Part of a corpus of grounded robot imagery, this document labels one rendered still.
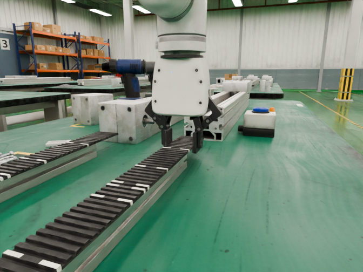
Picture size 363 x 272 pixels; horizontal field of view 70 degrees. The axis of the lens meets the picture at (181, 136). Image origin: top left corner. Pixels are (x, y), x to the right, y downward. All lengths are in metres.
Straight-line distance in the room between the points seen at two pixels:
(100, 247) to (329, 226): 0.24
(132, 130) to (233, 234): 0.40
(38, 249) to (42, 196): 0.18
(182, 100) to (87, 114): 0.49
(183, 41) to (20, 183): 0.32
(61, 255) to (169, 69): 0.33
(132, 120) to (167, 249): 0.40
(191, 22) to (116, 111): 0.29
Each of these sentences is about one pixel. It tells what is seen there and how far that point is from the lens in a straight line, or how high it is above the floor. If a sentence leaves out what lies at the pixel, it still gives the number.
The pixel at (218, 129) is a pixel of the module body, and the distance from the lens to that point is 0.65.
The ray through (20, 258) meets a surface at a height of 0.81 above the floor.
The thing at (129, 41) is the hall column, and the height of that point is 2.27.
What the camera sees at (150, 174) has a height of 0.81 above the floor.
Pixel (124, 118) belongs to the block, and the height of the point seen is 0.84.
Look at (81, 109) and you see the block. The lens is 0.91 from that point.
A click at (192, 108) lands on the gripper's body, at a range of 0.45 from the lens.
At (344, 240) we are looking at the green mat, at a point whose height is 0.78.
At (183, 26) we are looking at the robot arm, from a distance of 0.44.
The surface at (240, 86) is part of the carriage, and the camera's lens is 1.20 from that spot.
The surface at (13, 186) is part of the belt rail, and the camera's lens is 0.44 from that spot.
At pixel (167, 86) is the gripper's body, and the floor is 0.92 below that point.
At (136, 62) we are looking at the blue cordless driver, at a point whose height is 0.98.
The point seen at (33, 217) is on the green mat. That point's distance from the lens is 0.36.
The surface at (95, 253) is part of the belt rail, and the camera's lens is 0.26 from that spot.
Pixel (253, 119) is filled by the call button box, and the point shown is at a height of 0.83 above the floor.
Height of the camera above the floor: 0.94
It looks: 14 degrees down
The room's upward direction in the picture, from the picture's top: straight up
